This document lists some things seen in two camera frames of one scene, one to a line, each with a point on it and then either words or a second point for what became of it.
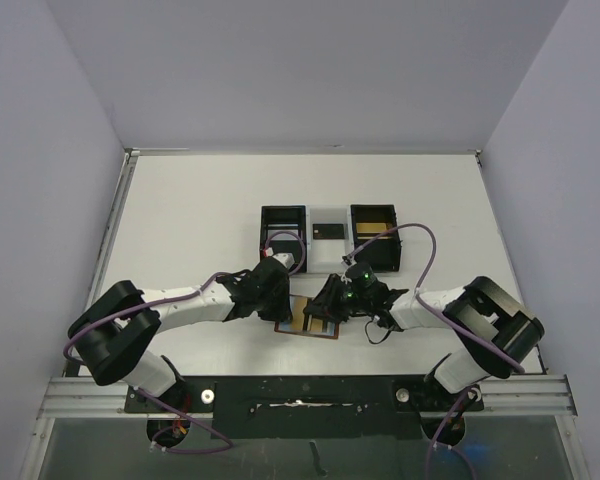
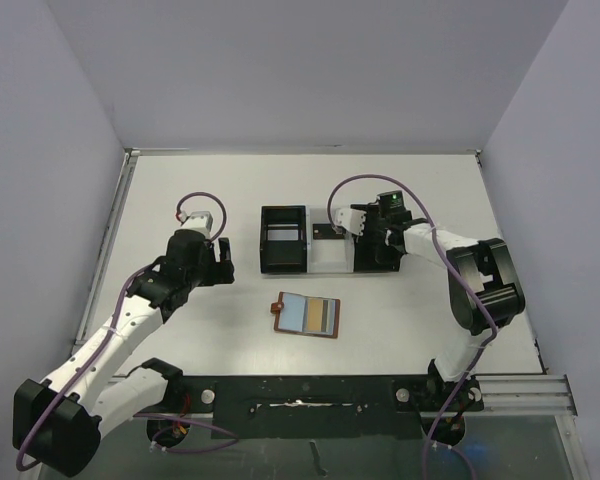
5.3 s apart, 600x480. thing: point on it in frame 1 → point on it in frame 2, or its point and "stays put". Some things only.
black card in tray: [328, 231] stays put
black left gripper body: [272, 305] → [203, 274]
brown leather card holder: [302, 324] stays put
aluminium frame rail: [543, 395] stays put
